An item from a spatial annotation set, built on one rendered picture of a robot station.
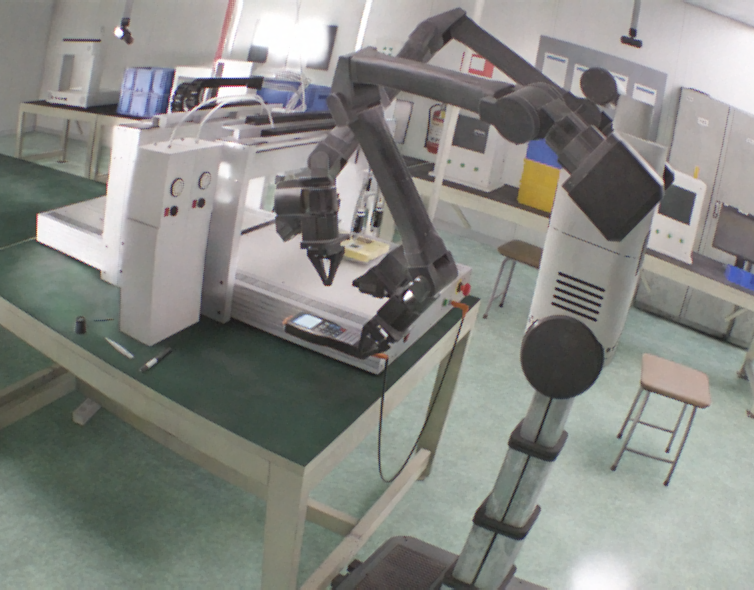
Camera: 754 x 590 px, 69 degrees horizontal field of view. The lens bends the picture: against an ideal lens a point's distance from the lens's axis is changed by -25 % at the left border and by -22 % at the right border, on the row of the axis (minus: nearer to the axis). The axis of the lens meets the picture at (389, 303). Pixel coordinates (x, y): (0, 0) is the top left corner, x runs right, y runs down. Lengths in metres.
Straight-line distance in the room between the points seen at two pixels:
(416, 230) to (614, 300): 0.39
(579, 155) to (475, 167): 3.35
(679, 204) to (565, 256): 3.06
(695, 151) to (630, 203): 4.40
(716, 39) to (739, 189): 1.40
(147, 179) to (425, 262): 0.66
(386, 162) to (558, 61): 4.64
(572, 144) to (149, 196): 0.95
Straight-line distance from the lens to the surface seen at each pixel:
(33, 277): 2.03
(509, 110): 0.97
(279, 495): 1.36
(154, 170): 1.51
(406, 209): 1.26
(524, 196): 4.19
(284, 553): 1.46
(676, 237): 4.18
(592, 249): 1.11
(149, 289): 1.58
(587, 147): 0.94
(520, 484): 1.37
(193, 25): 7.54
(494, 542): 1.45
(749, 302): 4.09
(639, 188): 0.93
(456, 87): 1.06
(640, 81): 5.75
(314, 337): 1.46
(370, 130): 1.23
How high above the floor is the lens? 1.50
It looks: 21 degrees down
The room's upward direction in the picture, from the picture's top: 12 degrees clockwise
